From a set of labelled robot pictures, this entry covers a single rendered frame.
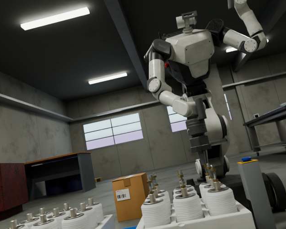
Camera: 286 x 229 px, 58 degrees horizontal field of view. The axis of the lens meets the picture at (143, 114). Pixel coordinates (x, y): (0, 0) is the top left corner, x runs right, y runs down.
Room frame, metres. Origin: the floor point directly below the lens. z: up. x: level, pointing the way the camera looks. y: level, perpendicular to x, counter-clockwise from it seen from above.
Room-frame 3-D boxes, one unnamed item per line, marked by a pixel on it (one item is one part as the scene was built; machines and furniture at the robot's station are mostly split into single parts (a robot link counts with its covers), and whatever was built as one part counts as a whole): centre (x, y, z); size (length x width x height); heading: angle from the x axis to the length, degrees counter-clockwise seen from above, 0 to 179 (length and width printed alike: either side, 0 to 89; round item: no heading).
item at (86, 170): (5.84, 2.21, 0.42); 1.59 x 0.81 x 0.84; 85
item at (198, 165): (1.79, -0.39, 0.28); 0.21 x 0.20 x 0.13; 175
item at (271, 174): (1.49, -0.63, 0.10); 0.20 x 0.05 x 0.20; 175
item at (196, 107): (1.18, -0.24, 0.57); 0.11 x 0.11 x 0.11; 35
